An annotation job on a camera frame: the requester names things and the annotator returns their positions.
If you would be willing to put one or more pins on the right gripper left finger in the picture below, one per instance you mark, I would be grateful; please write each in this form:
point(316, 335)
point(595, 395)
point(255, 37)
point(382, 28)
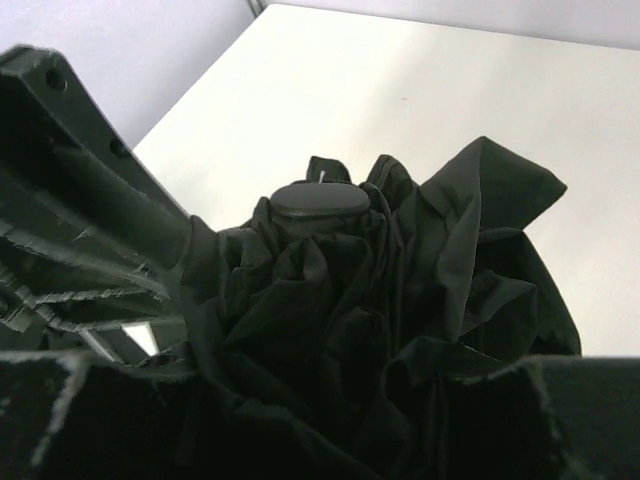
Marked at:
point(71, 415)

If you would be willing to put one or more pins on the left aluminium frame post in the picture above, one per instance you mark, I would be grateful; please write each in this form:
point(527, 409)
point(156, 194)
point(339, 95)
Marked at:
point(256, 7)

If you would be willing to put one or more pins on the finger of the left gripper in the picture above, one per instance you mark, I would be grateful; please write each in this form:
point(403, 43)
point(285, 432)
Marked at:
point(81, 286)
point(56, 138)

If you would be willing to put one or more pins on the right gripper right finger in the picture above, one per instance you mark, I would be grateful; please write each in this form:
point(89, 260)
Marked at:
point(540, 417)

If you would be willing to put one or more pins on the black folding umbrella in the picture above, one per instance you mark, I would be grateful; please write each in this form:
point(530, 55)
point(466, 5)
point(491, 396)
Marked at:
point(327, 324)

